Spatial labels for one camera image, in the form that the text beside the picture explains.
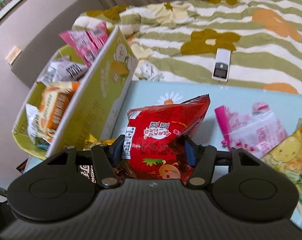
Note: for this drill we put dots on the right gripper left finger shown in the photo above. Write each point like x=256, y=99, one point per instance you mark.
x=117, y=149

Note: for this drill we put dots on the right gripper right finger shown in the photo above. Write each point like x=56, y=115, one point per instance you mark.
x=192, y=152

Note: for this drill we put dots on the gold snack packet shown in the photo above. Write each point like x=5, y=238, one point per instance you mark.
x=97, y=162

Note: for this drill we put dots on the red snack packet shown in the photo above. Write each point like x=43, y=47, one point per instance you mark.
x=154, y=139

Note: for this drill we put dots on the white magenta snack packet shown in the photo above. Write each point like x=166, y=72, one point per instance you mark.
x=257, y=132

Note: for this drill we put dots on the orange white snack packet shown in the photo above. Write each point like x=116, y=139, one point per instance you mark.
x=44, y=120

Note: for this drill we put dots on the green yellow snack packet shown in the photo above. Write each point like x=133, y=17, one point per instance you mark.
x=286, y=158

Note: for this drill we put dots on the pink striped snack packet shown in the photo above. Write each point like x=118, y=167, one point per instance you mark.
x=87, y=43

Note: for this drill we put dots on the large white snack packet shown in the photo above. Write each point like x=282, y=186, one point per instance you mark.
x=62, y=70

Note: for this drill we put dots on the green cardboard box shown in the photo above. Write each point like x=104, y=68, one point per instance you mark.
x=95, y=105

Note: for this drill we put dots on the white remote control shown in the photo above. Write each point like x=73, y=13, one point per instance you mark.
x=221, y=66

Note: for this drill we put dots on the grey headboard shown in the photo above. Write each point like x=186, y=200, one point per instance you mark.
x=41, y=48

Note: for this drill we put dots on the striped floral duvet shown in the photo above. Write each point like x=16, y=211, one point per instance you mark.
x=177, y=41

